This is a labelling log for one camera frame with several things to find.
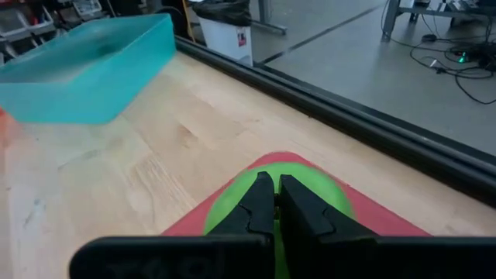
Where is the grey desk leg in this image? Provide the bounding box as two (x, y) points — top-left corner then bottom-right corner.
(381, 0), (401, 42)

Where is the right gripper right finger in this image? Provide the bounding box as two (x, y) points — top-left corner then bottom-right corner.
(279, 174), (496, 279)

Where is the teal plastic bin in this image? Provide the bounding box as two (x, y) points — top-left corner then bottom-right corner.
(0, 13), (177, 125)

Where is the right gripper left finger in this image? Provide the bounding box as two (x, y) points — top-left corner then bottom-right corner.
(69, 170), (276, 279)

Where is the black power strip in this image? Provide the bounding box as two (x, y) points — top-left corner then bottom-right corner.
(449, 42), (496, 71)

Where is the red plastic tray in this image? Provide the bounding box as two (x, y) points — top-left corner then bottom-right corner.
(161, 150), (432, 237)

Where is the black aluminium table frame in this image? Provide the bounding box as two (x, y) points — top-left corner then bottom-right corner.
(176, 35), (496, 206)

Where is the grey stand base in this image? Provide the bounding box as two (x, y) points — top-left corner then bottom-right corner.
(251, 0), (288, 36)

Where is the black floor cable bundle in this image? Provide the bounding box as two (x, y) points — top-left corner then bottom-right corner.
(381, 0), (496, 105)

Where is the black trash bag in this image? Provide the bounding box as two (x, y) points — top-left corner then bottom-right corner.
(191, 0), (253, 27)

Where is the white trash bin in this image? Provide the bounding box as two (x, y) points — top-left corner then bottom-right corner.
(197, 15), (255, 67)

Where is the bright green toy apple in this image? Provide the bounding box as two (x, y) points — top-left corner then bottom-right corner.
(203, 161), (356, 279)

